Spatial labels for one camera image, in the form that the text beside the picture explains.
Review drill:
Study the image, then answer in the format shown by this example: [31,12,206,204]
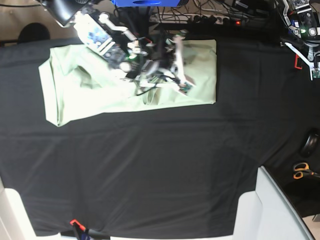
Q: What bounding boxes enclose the light green T-shirt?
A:
[38,39,217,127]

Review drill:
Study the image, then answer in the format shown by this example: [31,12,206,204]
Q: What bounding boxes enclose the bottom blue-red bar clamp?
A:
[60,219,111,240]

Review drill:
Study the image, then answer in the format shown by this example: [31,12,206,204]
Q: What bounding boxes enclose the white bin right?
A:
[232,166,314,240]

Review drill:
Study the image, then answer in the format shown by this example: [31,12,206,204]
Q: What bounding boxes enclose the white bin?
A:
[232,166,314,240]
[0,180,37,240]

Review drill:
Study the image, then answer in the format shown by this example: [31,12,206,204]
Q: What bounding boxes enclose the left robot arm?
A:
[274,0,320,64]

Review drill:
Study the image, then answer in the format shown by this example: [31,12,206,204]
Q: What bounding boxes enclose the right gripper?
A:
[124,34,180,87]

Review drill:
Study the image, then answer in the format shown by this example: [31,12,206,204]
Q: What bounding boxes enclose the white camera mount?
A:
[284,42,320,81]
[137,34,197,97]

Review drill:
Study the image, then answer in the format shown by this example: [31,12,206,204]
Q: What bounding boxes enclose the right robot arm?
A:
[39,0,183,88]

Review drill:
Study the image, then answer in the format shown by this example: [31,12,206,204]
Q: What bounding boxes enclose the blue box on stand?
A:
[111,0,189,7]

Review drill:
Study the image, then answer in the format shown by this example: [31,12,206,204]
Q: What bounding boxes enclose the blue-red bar clamp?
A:
[294,54,303,70]
[60,219,111,240]

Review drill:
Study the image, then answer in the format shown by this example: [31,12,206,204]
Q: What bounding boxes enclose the black table cloth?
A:
[0,39,320,239]

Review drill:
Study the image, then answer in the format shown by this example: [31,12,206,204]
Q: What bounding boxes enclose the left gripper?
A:
[298,34,320,63]

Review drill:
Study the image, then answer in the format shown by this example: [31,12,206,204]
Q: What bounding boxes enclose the right blue-red bar clamp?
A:
[294,54,303,70]

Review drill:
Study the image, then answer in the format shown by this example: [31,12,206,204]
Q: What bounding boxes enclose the black tape roll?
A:
[300,133,320,158]

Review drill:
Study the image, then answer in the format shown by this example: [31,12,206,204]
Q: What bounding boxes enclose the orange-handled scissors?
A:
[293,162,320,180]

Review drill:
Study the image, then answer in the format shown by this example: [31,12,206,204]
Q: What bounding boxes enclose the white bin left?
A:
[0,180,37,240]

